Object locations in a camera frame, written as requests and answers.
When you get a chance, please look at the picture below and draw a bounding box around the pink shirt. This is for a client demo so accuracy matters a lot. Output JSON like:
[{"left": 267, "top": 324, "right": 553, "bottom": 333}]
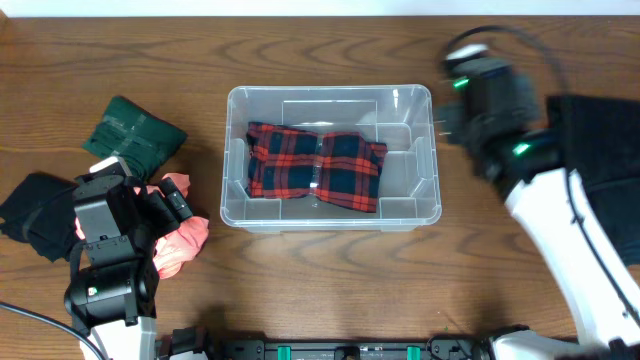
[{"left": 75, "top": 173, "right": 209, "bottom": 280}]

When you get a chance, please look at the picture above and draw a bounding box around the black garment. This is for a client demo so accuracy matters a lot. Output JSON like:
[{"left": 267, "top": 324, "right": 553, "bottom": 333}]
[{"left": 546, "top": 95, "right": 639, "bottom": 203}]

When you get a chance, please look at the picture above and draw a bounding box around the red plaid flannel shirt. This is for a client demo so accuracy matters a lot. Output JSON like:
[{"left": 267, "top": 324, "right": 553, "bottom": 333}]
[{"left": 246, "top": 122, "right": 388, "bottom": 213}]

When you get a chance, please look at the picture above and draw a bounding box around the dark navy cloth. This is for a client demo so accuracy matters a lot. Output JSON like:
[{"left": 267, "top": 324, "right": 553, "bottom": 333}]
[{"left": 586, "top": 183, "right": 640, "bottom": 266}]

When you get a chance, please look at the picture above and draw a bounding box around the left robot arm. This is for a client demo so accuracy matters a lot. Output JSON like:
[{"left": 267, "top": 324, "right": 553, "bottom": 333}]
[{"left": 64, "top": 175, "right": 193, "bottom": 359}]

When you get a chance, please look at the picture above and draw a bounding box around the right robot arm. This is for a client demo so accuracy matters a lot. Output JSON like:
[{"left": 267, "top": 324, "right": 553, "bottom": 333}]
[{"left": 443, "top": 51, "right": 639, "bottom": 359}]

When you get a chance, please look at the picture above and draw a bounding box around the dark green folded shirt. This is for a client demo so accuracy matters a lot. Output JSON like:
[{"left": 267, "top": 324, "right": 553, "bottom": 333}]
[{"left": 83, "top": 96, "right": 188, "bottom": 181}]

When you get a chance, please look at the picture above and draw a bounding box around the black folded cloth left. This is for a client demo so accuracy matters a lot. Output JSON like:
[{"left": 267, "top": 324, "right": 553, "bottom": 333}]
[{"left": 1, "top": 172, "right": 79, "bottom": 262}]

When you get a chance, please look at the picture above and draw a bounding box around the clear plastic storage bin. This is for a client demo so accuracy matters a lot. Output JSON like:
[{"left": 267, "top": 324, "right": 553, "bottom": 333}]
[{"left": 220, "top": 84, "right": 442, "bottom": 233}]

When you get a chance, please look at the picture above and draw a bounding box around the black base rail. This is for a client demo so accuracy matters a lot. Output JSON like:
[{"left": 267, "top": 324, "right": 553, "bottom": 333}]
[{"left": 154, "top": 327, "right": 481, "bottom": 360}]

